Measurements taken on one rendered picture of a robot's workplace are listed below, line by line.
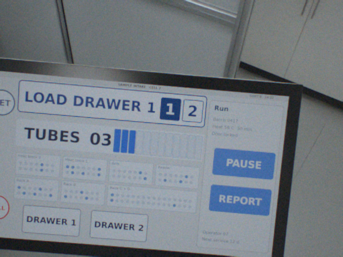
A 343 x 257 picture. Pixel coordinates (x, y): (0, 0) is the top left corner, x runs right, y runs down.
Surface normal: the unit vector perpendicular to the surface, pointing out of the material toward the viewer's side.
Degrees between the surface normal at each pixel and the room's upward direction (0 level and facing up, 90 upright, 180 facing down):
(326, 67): 90
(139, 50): 90
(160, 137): 50
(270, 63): 90
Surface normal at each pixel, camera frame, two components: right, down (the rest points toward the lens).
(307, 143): 0.07, -0.72
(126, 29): -0.59, 0.53
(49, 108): 0.00, 0.07
